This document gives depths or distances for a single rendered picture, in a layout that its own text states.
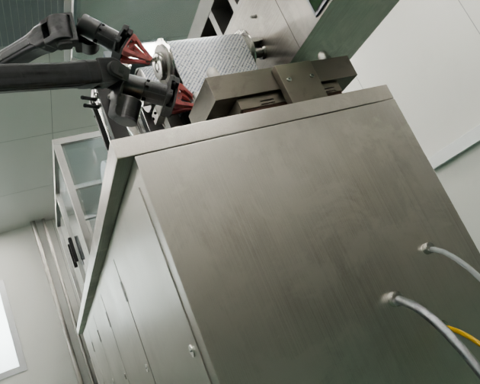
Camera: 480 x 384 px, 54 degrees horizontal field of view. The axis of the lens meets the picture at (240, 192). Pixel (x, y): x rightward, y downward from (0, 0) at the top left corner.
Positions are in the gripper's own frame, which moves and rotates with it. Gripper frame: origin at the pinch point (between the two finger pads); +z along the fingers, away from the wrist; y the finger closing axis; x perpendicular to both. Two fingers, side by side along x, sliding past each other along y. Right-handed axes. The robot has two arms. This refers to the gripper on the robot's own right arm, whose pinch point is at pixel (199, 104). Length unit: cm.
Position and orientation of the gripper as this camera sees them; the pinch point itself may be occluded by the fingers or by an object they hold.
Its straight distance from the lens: 124.1
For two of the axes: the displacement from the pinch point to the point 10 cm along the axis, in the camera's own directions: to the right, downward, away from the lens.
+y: 3.3, -3.8, -8.6
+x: 0.9, -9.0, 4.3
